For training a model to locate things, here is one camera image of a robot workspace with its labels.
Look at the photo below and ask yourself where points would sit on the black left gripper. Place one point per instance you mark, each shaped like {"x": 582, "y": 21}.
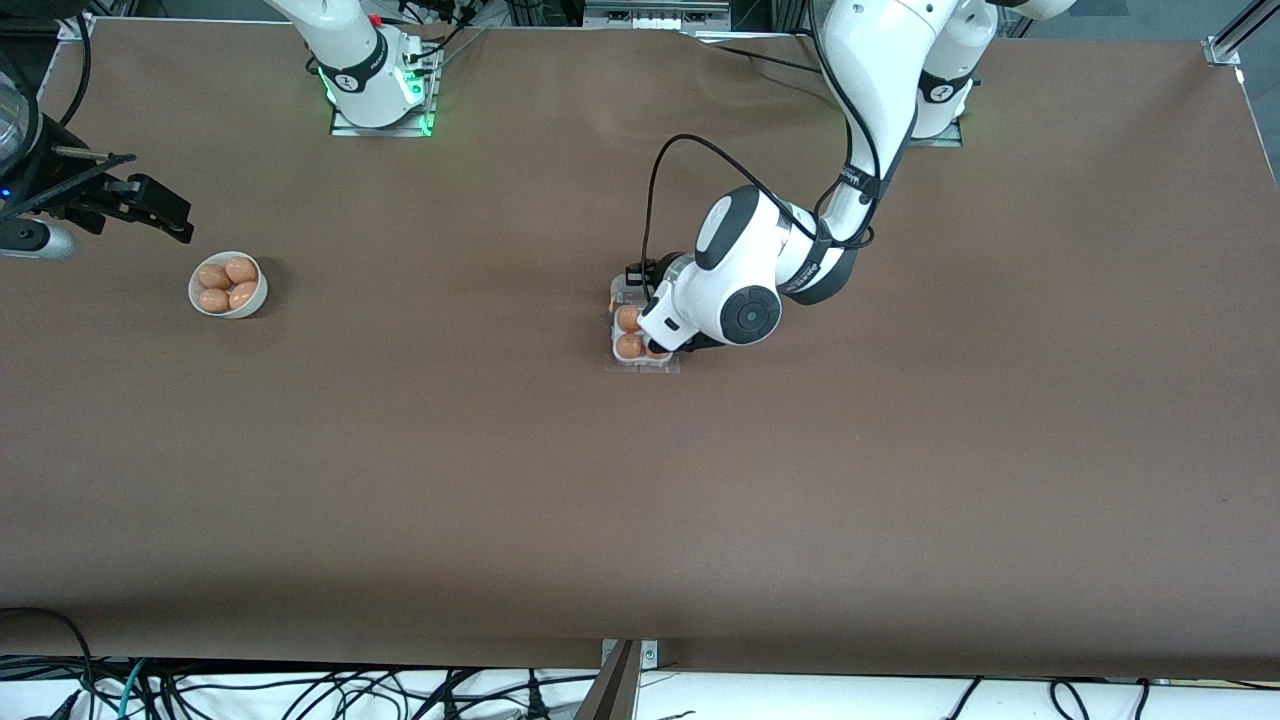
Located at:
{"x": 662, "y": 291}

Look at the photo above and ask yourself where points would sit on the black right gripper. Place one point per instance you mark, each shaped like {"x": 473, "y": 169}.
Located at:
{"x": 62, "y": 192}

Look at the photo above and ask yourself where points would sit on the clear plastic egg carton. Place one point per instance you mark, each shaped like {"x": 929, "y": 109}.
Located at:
{"x": 640, "y": 365}

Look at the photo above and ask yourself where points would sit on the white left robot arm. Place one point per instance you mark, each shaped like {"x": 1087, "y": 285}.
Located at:
{"x": 880, "y": 60}

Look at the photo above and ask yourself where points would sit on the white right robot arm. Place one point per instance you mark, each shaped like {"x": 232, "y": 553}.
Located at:
{"x": 350, "y": 50}

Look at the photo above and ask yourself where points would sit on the grey equipment box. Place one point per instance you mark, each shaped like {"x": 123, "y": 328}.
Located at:
{"x": 655, "y": 14}

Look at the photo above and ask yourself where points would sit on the white round bowl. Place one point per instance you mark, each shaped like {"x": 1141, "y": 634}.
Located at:
{"x": 232, "y": 313}

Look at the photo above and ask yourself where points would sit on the brown table cover sheet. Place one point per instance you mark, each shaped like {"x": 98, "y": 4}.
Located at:
{"x": 800, "y": 500}

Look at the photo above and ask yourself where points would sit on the aluminium corner bracket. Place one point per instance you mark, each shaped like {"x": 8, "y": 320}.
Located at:
{"x": 75, "y": 25}

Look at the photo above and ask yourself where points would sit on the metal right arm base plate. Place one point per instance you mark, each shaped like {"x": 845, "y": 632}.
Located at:
{"x": 425, "y": 115}

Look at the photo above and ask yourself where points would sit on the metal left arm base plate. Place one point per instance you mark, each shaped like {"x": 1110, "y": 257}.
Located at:
{"x": 945, "y": 138}

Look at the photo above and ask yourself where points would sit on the small metal bracket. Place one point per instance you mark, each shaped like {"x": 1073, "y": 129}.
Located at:
{"x": 650, "y": 655}

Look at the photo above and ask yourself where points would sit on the dark metal post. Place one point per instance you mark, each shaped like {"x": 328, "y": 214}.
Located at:
{"x": 612, "y": 695}

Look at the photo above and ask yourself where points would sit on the aluminium frame profile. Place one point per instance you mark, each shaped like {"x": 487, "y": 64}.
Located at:
{"x": 1228, "y": 40}

